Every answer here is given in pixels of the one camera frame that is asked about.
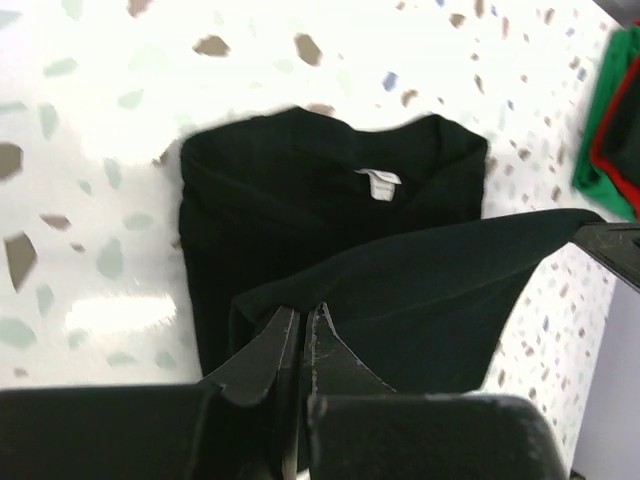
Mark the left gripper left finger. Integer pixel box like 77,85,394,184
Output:
1,308,300,479

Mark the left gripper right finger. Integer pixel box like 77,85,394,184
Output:
305,304,568,480

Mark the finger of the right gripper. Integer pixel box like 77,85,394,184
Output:
572,223,640,290

